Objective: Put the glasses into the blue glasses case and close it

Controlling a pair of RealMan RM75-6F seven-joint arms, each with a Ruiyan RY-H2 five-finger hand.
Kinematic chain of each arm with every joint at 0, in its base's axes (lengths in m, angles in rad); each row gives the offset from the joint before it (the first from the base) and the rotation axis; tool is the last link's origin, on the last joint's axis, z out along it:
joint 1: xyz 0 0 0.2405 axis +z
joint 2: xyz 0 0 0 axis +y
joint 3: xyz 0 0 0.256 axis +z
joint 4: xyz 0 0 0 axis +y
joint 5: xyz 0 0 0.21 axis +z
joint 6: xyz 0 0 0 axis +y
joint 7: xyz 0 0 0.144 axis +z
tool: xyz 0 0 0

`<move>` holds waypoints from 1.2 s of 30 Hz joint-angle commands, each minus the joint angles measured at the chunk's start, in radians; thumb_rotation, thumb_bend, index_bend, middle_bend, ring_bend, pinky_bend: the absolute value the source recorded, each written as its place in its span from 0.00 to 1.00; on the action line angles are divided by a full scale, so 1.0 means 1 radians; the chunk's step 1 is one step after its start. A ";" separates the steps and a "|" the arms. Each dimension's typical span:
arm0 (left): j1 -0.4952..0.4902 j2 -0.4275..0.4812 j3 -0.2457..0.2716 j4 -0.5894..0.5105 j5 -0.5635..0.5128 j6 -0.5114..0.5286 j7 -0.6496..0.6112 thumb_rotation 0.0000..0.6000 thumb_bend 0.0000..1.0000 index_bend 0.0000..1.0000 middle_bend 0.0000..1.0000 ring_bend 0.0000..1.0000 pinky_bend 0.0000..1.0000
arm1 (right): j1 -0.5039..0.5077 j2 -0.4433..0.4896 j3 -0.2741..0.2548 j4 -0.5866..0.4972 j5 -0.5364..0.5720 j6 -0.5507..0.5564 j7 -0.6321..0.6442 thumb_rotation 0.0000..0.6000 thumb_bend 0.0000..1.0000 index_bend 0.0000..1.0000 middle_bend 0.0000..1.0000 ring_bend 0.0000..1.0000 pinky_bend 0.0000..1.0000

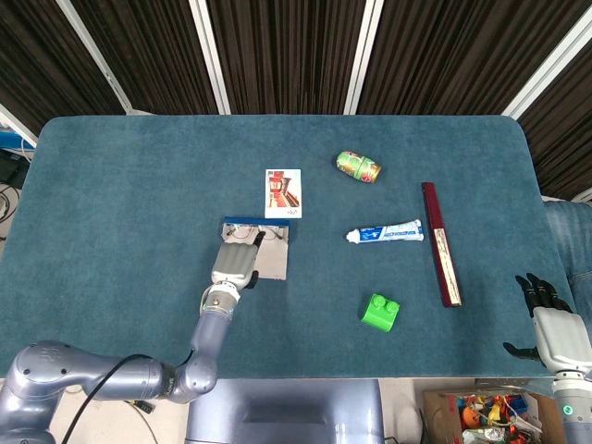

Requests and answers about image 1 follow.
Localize black electronic device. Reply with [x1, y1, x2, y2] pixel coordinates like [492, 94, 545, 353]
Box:
[0, 148, 32, 189]

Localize white bordered photo card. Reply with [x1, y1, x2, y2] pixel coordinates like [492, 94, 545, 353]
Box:
[264, 168, 304, 220]

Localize green can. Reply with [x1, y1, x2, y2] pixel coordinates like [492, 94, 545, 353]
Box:
[336, 150, 383, 185]

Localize blue plastic box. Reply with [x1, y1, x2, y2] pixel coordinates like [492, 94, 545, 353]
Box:
[0, 130, 36, 150]

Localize thin metal frame eyeglasses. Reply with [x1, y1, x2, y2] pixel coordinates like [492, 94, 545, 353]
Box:
[226, 224, 286, 244]

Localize dark brown pleated curtain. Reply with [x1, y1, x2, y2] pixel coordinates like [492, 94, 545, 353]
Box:
[0, 0, 592, 200]

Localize green plastic toy brick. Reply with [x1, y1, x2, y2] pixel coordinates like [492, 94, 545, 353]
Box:
[359, 292, 401, 334]

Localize teal velvet table cloth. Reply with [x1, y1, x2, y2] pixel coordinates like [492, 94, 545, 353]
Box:
[0, 114, 573, 380]

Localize cardboard box of toys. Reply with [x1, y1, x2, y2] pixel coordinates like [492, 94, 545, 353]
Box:
[421, 388, 568, 444]

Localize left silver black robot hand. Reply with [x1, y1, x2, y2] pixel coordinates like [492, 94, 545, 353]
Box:
[210, 230, 267, 291]

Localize white metal frame post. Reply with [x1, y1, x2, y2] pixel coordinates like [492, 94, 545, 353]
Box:
[55, 0, 138, 116]
[0, 104, 38, 149]
[344, 0, 385, 116]
[501, 6, 592, 119]
[188, 0, 231, 116]

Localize grey-blue robot torso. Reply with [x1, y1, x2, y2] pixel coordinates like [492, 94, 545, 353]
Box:
[184, 377, 386, 444]

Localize blue glasses case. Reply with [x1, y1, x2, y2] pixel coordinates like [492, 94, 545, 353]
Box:
[219, 216, 295, 281]

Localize white blue toothpaste tube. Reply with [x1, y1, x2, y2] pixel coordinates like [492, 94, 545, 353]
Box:
[345, 218, 425, 245]

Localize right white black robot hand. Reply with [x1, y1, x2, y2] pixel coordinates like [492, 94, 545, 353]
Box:
[502, 272, 592, 374]

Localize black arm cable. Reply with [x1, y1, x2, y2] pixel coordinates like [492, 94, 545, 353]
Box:
[59, 353, 195, 444]

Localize dark red long box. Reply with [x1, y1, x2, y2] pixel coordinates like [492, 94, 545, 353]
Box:
[420, 181, 463, 309]

